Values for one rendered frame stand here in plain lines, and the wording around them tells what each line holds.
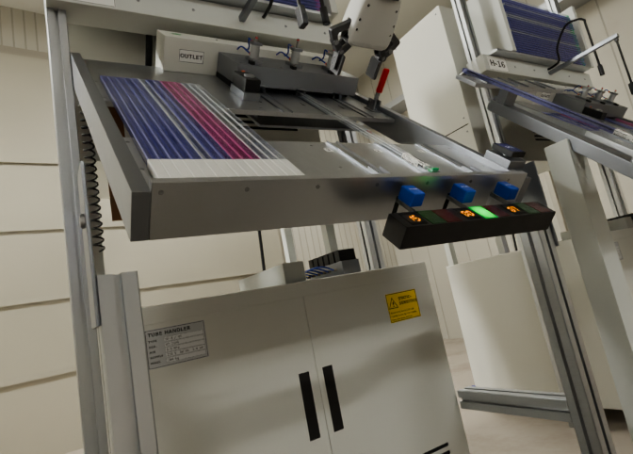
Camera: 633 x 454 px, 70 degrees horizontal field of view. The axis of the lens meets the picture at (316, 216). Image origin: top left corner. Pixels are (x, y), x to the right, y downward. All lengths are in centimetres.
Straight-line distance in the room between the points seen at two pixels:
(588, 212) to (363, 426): 68
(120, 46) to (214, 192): 88
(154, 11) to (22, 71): 259
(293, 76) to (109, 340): 81
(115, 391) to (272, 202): 27
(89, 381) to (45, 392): 227
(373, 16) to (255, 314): 60
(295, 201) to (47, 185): 295
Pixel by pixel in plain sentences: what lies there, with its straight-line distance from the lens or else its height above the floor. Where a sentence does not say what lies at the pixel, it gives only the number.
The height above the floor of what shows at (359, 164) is 78.
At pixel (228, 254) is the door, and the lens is 368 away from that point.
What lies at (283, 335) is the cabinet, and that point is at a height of 52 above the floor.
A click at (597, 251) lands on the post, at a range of 118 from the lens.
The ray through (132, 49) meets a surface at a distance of 137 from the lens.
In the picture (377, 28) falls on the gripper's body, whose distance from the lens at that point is 94.
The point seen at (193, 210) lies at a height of 70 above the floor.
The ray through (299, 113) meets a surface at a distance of 99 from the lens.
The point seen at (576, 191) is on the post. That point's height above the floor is 71.
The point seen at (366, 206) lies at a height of 69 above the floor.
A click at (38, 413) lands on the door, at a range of 328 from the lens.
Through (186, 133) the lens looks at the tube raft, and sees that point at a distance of 71.
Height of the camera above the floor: 57
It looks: 11 degrees up
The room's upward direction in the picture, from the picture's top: 11 degrees counter-clockwise
